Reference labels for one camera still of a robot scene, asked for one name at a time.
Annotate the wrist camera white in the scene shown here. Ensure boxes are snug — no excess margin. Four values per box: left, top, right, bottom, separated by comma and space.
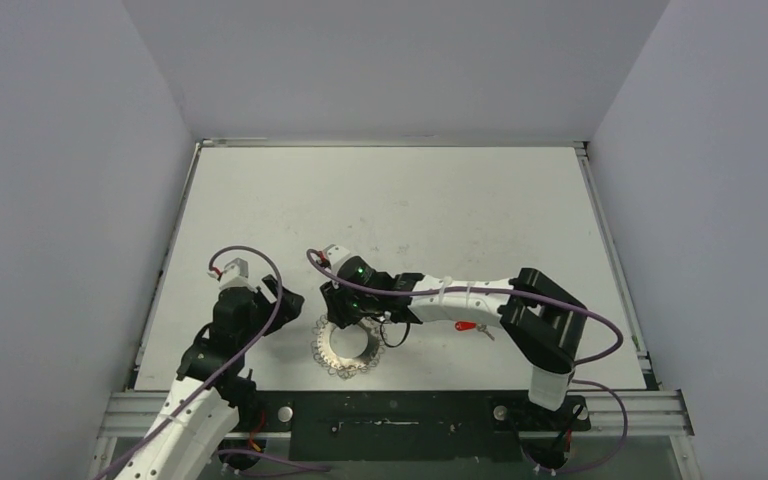
322, 244, 353, 271
218, 258, 252, 291

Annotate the aluminium frame rail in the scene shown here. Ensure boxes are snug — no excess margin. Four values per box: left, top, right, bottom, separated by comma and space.
97, 389, 694, 440

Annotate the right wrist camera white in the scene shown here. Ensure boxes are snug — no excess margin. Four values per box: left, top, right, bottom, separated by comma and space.
322, 244, 353, 271

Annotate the silver keyring disc with rings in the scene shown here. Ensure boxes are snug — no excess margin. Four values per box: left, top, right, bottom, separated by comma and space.
311, 315, 384, 380

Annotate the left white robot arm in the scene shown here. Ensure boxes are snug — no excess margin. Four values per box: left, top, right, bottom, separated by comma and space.
108, 274, 304, 479

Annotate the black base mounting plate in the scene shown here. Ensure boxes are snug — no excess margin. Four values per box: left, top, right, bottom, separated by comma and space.
220, 390, 591, 462

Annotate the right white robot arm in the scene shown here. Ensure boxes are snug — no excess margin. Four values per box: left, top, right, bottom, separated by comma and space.
310, 250, 587, 429

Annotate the key with red tag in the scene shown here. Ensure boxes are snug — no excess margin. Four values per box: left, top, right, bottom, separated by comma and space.
454, 321, 495, 341

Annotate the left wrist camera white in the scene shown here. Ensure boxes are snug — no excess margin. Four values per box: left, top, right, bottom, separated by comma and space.
218, 258, 252, 291

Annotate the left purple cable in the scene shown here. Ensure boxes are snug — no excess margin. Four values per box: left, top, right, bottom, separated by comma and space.
92, 246, 334, 480

